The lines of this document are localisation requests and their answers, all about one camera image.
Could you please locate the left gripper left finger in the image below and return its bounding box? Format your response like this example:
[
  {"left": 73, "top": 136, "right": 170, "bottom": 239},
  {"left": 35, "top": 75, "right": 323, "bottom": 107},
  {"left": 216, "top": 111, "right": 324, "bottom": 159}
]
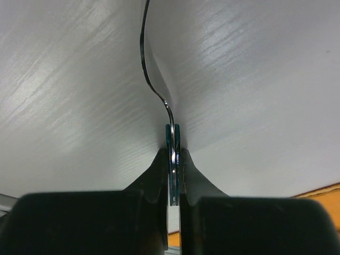
[{"left": 1, "top": 149, "right": 168, "bottom": 254}]

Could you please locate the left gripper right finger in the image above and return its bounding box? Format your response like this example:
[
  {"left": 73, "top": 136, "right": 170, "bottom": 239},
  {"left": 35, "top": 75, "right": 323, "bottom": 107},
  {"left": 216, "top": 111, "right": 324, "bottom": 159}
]
[{"left": 179, "top": 149, "right": 339, "bottom": 254}]

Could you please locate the orange cartoon placemat cloth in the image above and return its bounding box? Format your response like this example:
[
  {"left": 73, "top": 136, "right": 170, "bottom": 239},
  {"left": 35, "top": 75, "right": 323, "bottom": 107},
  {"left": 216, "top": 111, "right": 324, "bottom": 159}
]
[{"left": 169, "top": 184, "right": 339, "bottom": 254}]

